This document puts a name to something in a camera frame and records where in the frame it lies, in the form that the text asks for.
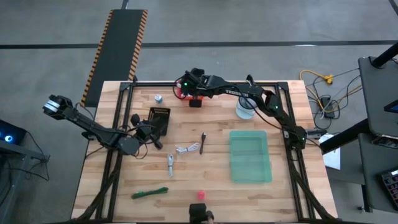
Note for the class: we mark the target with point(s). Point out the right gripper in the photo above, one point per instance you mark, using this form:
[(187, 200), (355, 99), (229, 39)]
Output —
[(196, 85)]

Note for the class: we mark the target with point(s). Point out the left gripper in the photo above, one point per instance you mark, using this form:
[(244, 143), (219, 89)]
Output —
[(145, 132)]

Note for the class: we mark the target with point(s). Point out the black mesh basket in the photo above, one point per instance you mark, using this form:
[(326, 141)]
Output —
[(160, 115)]

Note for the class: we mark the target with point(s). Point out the pink cube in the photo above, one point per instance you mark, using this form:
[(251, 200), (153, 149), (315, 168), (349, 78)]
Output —
[(201, 195)]

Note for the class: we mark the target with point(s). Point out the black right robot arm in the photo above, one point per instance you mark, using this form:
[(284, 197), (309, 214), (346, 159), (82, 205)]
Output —
[(236, 90)]

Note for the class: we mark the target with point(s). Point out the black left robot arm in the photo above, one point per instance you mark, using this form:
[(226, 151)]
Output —
[(84, 123)]

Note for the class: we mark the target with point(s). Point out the red plastic bin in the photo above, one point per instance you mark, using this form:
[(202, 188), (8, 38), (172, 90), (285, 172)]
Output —
[(183, 97)]

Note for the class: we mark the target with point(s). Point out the green translucent plastic bin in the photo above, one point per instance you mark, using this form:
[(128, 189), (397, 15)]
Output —
[(248, 158)]

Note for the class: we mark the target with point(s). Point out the grey cylindrical container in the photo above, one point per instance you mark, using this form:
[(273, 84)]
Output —
[(244, 113)]

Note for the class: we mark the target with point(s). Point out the black hazard-striped floor mat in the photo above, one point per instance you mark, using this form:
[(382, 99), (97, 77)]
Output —
[(118, 46)]

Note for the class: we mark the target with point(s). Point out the black box device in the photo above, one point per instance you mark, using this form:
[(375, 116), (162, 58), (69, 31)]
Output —
[(198, 213)]

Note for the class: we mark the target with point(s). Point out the black power adapter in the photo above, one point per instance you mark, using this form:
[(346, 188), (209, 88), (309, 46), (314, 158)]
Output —
[(327, 104)]

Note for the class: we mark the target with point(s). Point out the black computer with blue light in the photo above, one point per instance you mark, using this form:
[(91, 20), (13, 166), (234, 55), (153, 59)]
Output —
[(9, 137)]

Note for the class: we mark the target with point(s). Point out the grey side table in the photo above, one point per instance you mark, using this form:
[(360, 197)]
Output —
[(18, 186)]

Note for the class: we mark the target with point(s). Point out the white paper sheet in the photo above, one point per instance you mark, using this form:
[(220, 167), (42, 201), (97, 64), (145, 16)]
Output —
[(332, 158)]

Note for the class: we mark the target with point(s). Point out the black pole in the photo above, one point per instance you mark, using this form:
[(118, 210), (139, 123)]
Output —
[(385, 56)]

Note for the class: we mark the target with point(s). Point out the dark grey low desk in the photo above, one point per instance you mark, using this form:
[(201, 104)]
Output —
[(373, 174)]

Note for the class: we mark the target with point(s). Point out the black tablet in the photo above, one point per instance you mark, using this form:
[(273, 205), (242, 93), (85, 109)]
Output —
[(393, 107)]

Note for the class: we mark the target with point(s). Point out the black keyboard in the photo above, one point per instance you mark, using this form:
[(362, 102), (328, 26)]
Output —
[(391, 186)]

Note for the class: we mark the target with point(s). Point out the black aluminium table frame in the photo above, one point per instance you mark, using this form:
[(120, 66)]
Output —
[(149, 83)]

